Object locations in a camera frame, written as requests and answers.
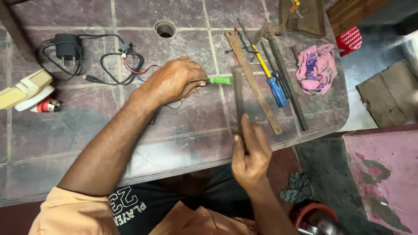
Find person's right hand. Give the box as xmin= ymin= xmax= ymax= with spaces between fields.
xmin=231 ymin=113 xmax=273 ymax=197

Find person's left hand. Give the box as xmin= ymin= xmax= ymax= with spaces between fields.
xmin=140 ymin=55 xmax=210 ymax=106

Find green handled screwdriver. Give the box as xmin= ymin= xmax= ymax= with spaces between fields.
xmin=204 ymin=76 xmax=233 ymax=85

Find dark metal file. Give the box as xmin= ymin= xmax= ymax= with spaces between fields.
xmin=231 ymin=65 xmax=249 ymax=154

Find rusty flat metal file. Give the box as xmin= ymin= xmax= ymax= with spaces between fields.
xmin=224 ymin=30 xmax=283 ymax=135

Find pink floral cloth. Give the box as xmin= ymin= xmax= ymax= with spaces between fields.
xmin=296 ymin=44 xmax=338 ymax=96

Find dark wooden board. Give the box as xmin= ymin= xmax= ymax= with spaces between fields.
xmin=278 ymin=0 xmax=327 ymax=39

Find black printed shorts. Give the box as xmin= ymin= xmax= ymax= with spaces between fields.
xmin=108 ymin=163 xmax=255 ymax=235

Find black power adapter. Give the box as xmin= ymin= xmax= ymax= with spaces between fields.
xmin=54 ymin=33 xmax=83 ymax=65

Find grey rag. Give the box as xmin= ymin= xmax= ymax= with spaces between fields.
xmin=280 ymin=173 xmax=315 ymax=204

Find brown wooden plank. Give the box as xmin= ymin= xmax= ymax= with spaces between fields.
xmin=326 ymin=0 xmax=391 ymax=29

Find cream plastic housing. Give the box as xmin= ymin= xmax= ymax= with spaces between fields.
xmin=0 ymin=69 xmax=53 ymax=110

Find red rimmed steel pot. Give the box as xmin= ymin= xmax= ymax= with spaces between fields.
xmin=290 ymin=202 xmax=344 ymax=235

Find wooden furniture leg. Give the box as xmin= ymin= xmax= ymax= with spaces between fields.
xmin=0 ymin=0 xmax=37 ymax=63

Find brown cardboard piece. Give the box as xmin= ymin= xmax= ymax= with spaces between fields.
xmin=356 ymin=60 xmax=418 ymax=128

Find pink painted board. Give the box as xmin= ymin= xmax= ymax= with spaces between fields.
xmin=342 ymin=124 xmax=418 ymax=235

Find thin black and red wire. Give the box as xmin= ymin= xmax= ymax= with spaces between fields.
xmin=224 ymin=24 xmax=259 ymax=65

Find red and black wires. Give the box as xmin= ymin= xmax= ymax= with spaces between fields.
xmin=121 ymin=56 xmax=202 ymax=110

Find blue yellow handled screwdriver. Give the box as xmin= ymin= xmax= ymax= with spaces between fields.
xmin=236 ymin=17 xmax=289 ymax=108

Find black handled screwdriver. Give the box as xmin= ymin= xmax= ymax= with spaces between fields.
xmin=260 ymin=41 xmax=292 ymax=99

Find black cable with switch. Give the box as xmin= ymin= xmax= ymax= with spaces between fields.
xmin=77 ymin=33 xmax=146 ymax=86

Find long file with wrapped handle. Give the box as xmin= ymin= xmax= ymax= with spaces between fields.
xmin=253 ymin=22 xmax=309 ymax=132

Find black adapter cable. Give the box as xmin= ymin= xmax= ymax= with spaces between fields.
xmin=35 ymin=38 xmax=85 ymax=81

